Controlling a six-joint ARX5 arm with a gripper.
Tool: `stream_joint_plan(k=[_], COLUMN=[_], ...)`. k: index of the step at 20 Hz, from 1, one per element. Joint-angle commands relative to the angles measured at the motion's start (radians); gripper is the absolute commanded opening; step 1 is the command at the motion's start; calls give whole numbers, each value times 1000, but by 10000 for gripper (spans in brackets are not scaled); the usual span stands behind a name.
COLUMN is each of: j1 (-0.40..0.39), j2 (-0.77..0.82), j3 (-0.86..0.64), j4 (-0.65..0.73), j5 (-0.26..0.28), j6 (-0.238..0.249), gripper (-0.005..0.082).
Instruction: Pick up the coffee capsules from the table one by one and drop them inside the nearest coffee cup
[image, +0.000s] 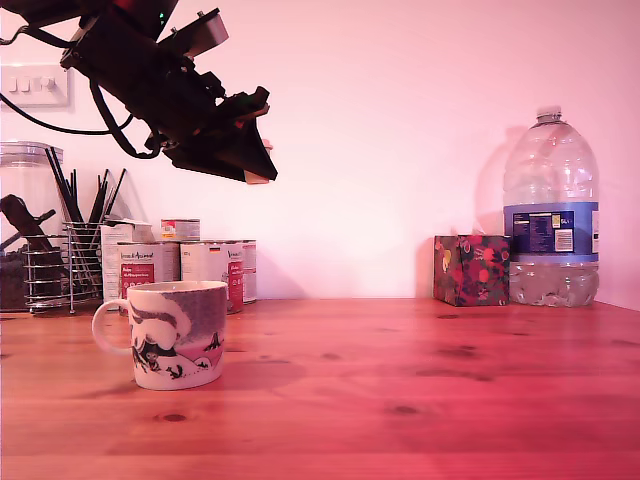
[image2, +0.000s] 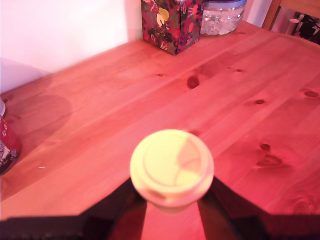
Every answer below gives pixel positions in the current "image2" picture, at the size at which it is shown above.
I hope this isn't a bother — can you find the pale yellow coffee capsule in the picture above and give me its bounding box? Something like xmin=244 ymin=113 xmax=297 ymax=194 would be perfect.
xmin=129 ymin=128 xmax=215 ymax=215

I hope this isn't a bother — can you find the illustrated white ceramic mug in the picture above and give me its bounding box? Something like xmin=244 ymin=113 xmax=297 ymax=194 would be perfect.
xmin=0 ymin=97 xmax=22 ymax=176

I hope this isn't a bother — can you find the floral patterned cardboard box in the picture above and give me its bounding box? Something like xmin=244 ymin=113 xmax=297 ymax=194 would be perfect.
xmin=140 ymin=0 xmax=206 ymax=57

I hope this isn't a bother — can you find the large clear water bottle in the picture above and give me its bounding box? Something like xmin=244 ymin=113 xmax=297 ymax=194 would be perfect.
xmin=199 ymin=0 xmax=247 ymax=36

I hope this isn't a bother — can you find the wooden chair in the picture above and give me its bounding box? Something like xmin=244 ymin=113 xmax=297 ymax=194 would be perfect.
xmin=261 ymin=0 xmax=320 ymax=32

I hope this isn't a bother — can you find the black patterned cushion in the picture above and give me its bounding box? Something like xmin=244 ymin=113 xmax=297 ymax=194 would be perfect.
xmin=289 ymin=11 xmax=320 ymax=46

